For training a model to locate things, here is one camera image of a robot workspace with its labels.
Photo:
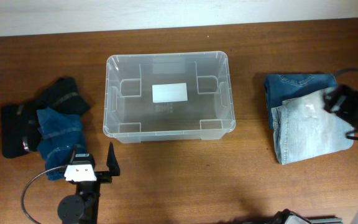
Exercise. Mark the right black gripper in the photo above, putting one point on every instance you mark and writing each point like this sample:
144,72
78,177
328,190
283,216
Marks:
347,98

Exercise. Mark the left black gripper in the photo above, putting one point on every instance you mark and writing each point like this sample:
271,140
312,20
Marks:
105,177

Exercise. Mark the light grey jeans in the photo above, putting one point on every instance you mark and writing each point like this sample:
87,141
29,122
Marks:
302,129

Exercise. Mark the dark blue jeans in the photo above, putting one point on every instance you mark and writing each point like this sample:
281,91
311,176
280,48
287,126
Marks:
280,87

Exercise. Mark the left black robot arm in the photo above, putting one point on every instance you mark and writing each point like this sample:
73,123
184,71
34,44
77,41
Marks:
82,207

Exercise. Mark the teal blue folded garment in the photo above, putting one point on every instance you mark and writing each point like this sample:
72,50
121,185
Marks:
59,133

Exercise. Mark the black folded garment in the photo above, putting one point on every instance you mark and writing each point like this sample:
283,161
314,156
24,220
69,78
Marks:
20,123

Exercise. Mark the clear plastic storage bin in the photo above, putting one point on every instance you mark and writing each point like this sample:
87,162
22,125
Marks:
131,116

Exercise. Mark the white label in bin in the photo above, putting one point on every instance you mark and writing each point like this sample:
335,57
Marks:
169,93

